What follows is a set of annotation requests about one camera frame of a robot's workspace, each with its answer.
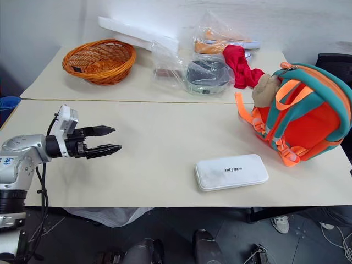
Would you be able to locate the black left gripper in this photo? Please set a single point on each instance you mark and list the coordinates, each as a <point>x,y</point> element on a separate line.
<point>76,143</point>

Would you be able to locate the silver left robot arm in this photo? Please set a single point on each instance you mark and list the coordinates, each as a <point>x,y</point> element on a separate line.
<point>19,154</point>

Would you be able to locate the white rectangular case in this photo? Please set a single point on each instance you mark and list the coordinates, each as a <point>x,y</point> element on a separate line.
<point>231,171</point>

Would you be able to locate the orange and teal backpack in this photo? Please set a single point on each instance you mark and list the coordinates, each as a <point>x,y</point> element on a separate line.
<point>308,115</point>

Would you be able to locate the white crumpled plastic sheet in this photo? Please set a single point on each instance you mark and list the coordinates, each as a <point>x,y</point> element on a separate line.
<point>110,215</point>

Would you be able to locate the orange woven basket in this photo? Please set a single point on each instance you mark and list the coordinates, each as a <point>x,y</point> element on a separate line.
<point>99,61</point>

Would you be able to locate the blue round object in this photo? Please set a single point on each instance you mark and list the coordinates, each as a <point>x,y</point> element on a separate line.
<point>8,105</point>

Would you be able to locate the empty clear plastic bag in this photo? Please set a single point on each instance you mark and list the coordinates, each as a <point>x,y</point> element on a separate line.
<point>166,64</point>

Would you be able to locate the white foam board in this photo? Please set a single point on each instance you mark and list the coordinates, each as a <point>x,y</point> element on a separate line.
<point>137,34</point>

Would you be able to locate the dark rounded robot leg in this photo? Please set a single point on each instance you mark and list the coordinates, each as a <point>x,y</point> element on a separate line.
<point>145,251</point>
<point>207,247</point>

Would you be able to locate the dark item in plastic bag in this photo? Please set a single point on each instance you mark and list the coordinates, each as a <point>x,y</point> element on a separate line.
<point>207,75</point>

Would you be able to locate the orange shoes in plastic bag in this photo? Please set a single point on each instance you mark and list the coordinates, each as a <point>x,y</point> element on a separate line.
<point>220,38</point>

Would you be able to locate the red cloth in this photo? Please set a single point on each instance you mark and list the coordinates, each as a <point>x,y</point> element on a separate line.
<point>242,68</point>

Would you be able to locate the beige plush toy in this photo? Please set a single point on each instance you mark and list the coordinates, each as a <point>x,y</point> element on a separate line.
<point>265,89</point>

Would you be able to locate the white sneaker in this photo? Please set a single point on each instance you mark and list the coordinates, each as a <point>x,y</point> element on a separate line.
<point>281,223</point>

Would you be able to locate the black office chair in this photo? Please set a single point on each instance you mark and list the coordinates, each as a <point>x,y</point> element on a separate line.
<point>334,63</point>

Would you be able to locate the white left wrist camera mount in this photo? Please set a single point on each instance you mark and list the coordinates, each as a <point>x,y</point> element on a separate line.
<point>66,121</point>

